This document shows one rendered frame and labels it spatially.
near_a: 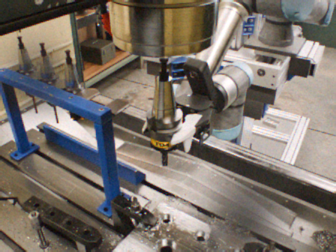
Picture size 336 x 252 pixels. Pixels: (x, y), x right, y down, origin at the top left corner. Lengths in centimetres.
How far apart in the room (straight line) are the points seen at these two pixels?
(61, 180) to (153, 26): 79
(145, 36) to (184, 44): 5
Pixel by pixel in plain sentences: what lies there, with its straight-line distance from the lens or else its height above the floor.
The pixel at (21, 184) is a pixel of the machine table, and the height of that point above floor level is 90.
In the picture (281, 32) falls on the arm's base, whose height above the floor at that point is 122.
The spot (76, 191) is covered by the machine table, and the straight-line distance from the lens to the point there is 110.
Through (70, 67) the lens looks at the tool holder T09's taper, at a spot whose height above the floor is 128.
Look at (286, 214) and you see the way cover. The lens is 133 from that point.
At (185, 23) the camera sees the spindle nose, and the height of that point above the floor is 152.
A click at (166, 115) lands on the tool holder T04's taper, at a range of 57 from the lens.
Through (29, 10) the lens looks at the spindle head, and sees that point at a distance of 20.
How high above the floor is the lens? 165
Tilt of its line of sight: 34 degrees down
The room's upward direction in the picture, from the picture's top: straight up
